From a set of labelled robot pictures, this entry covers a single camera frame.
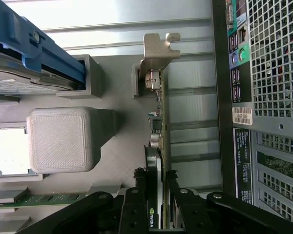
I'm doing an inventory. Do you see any green RAM stick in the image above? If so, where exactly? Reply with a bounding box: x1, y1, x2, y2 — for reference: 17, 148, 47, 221
0, 193, 88, 208

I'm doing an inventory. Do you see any grey parts rack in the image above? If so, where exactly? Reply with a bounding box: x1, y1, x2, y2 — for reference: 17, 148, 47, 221
0, 55, 170, 234

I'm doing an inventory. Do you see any silver CPU chip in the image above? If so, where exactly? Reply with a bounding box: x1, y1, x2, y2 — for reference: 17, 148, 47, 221
0, 128, 30, 176

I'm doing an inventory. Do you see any black open PC case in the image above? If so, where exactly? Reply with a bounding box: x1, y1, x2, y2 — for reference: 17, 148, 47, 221
211, 0, 293, 225

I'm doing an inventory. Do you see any hard disk with blue bracket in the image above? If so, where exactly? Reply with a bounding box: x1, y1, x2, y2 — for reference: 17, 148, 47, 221
0, 0, 86, 96

